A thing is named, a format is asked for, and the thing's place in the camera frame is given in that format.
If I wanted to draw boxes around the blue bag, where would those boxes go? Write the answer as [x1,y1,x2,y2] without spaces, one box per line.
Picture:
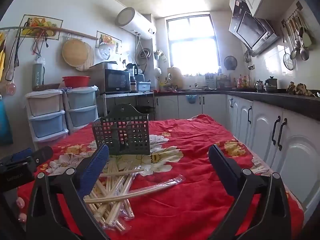
[0,100,13,145]

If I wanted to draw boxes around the small fruit poster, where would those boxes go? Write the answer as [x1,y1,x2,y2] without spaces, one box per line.
[96,31,122,55]

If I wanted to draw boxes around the kitchen window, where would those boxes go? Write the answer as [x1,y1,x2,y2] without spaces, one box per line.
[165,15,222,77]

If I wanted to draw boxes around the row of hanging kitchen utensils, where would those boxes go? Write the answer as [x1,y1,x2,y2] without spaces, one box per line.
[281,10,317,70]

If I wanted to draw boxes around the beige cutting board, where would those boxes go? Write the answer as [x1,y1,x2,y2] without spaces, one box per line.
[167,67,183,88]

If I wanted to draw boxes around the green plastic utensil holder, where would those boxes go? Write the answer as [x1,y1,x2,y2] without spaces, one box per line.
[92,103,151,156]

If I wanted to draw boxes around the long wooden rod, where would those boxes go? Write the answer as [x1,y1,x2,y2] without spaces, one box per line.
[0,26,99,40]

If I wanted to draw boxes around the yellow cloth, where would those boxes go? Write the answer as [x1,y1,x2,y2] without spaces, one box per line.
[0,31,7,82]

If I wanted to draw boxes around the bunch of chopsticks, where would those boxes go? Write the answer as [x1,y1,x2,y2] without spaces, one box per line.
[84,162,187,232]

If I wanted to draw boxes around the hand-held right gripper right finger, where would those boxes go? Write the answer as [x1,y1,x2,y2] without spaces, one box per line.
[209,144,292,240]

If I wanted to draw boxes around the dark lidded pot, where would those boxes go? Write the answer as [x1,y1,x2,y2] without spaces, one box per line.
[264,76,278,92]

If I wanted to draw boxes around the pink strainer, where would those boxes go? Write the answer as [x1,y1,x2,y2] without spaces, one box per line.
[5,80,17,95]

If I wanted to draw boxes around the black microwave oven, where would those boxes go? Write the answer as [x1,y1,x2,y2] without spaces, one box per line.
[104,69,132,93]

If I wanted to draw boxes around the round bamboo tray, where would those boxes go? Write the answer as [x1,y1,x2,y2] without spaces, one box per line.
[62,39,88,67]

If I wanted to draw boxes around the person's left hand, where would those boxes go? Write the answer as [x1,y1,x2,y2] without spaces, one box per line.
[15,197,27,223]

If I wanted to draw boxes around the group of condiment bottles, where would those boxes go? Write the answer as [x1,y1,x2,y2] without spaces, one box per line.
[234,74,253,88]

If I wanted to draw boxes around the black countertop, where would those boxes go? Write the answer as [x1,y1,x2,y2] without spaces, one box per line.
[154,89,320,120]

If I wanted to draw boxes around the large fruit poster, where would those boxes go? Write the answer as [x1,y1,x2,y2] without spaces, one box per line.
[19,14,63,40]

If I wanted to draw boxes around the brown wicker basket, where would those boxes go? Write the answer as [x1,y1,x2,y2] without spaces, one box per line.
[32,83,61,92]

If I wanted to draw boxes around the brown ginger roots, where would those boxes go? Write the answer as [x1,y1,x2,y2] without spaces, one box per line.
[286,81,314,97]

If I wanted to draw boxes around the white knife rack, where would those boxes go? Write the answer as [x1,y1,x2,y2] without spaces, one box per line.
[205,73,218,88]

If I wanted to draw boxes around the white base cabinets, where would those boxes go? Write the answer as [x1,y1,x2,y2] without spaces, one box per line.
[154,91,320,205]

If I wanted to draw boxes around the white water heater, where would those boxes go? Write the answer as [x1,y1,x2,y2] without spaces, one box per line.
[115,7,157,40]

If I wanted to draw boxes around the glass pot lid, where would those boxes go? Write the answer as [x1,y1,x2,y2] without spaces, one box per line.
[99,42,112,60]

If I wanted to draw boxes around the red floral tablecloth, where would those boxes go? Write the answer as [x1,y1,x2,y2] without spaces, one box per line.
[16,114,304,240]

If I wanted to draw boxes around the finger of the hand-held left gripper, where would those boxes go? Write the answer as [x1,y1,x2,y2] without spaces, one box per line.
[0,148,33,165]
[32,146,54,167]

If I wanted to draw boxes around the black range hood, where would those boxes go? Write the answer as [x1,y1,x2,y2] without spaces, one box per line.
[229,0,280,57]

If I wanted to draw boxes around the black hanging cables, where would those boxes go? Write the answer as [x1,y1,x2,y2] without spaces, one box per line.
[31,27,49,55]

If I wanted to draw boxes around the grey-blue drawer unit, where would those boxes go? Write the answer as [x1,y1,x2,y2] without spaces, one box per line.
[64,86,98,133]

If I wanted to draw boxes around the blue plastic bin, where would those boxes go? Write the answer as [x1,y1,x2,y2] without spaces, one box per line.
[136,81,152,92]

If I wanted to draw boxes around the red plastic basin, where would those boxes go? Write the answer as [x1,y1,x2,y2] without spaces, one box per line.
[62,76,90,88]

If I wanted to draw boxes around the round woven mat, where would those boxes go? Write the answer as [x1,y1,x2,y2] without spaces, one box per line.
[75,42,95,72]

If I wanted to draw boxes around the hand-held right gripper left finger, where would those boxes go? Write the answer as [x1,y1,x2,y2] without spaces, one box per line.
[26,144,110,240]

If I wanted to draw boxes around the small wall fan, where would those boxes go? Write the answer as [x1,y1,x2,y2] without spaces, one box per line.
[224,56,237,70]

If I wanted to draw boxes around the black blender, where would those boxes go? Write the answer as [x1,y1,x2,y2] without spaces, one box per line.
[126,63,140,80]

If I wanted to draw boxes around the green insulated bottle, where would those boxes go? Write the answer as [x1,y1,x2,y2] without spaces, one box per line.
[32,59,45,90]

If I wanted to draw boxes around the metal shelf rack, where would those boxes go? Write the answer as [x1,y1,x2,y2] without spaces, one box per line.
[100,91,155,120]

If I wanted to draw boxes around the beige blue pink drawer unit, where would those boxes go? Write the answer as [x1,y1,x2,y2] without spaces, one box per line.
[25,89,69,143]

